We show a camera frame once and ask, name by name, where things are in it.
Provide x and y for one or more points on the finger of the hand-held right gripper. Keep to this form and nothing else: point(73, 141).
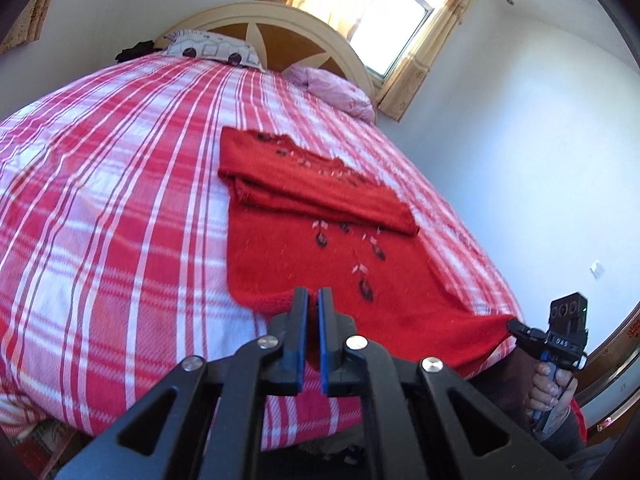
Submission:
point(530, 335)

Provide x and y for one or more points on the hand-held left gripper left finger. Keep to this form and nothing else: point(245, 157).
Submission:
point(304, 350)

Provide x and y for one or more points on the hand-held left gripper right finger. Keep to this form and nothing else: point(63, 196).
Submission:
point(322, 350)

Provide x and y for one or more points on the red embroidered sweater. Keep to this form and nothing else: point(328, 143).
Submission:
point(300, 260)

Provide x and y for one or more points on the person's right forearm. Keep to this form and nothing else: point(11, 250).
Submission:
point(570, 435)

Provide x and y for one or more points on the person's right hand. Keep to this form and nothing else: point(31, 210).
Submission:
point(545, 390)

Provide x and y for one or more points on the person's dark clothing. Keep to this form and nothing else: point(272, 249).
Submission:
point(500, 385)

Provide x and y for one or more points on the bed with red plaid sheet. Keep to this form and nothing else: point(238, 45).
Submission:
point(100, 210)

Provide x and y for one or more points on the pink pillow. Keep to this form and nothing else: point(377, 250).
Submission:
point(335, 90)

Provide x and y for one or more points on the cream and wood headboard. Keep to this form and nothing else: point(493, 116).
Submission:
point(280, 40)

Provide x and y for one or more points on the white patterned pillow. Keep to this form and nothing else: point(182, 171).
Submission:
point(215, 50)

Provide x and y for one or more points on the black cloth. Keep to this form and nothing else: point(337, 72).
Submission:
point(135, 52)

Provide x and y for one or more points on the wooden door frame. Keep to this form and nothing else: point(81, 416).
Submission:
point(615, 355)

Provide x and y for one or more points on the white wall outlet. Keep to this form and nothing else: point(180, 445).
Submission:
point(596, 268)

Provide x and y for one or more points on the window with white frame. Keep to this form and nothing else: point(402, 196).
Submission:
point(395, 30)

